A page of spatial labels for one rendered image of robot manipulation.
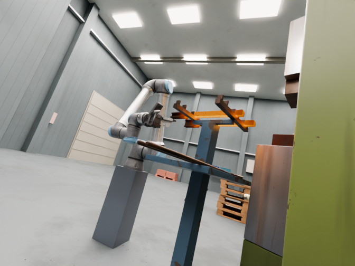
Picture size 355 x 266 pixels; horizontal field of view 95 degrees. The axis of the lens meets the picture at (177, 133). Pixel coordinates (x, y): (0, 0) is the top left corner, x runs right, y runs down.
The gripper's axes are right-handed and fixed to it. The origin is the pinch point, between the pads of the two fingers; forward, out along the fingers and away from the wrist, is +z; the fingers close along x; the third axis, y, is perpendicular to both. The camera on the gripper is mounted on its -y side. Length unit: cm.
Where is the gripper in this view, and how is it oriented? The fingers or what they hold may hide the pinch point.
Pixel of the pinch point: (169, 115)
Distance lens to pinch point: 97.4
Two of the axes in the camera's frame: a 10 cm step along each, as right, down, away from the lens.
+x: -6.1, -3.2, -7.2
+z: 7.5, 0.4, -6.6
